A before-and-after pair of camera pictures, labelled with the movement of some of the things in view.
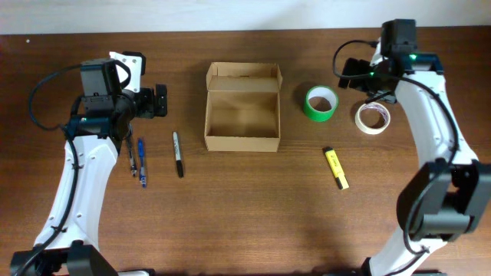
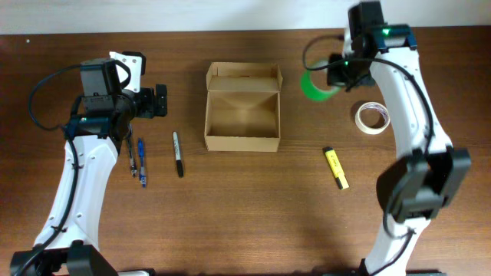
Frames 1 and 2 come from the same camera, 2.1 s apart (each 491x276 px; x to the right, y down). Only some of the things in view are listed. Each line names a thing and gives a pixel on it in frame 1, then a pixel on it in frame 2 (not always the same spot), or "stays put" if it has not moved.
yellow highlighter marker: (336, 168) stays put
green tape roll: (324, 92) to (314, 93)
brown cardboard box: (243, 107) stays put
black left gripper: (160, 100) stays put
